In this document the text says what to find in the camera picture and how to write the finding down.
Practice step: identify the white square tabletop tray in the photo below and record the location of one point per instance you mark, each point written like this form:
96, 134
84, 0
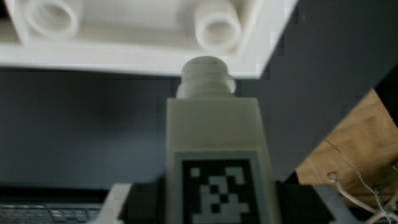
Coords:
139, 36

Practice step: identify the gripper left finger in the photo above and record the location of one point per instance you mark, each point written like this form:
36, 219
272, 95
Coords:
133, 204

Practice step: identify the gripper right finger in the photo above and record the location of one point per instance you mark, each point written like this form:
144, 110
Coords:
311, 206

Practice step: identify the white table leg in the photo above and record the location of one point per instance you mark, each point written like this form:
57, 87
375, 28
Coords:
219, 183

